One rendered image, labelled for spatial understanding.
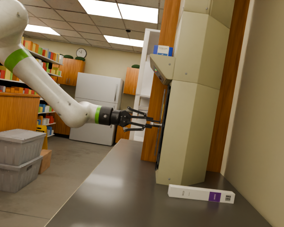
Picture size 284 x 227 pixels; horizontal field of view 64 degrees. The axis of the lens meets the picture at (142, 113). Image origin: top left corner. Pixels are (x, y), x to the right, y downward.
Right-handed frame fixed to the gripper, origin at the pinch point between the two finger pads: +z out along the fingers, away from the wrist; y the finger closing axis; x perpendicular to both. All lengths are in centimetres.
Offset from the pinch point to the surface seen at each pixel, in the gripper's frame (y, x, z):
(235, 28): 61, 24, 40
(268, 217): -27, -24, 49
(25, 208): -116, 121, -116
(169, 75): 22.6, -11.6, 3.8
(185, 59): 30.6, -11.8, 9.7
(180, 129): -0.4, -10.9, 12.4
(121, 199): -26.8, -31.8, -7.3
